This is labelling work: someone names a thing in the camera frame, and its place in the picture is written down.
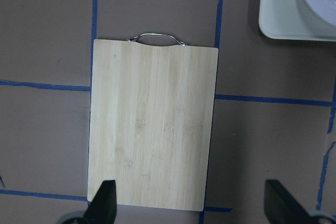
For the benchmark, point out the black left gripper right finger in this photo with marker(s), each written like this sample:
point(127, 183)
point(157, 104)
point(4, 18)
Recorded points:
point(281, 207)

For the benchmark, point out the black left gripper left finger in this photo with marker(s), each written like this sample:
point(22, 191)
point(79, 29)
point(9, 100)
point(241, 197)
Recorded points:
point(103, 207)

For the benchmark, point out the cream bear tray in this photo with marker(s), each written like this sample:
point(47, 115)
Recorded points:
point(293, 20)

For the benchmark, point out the wooden cutting board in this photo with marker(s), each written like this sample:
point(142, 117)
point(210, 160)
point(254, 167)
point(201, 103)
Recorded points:
point(151, 121)

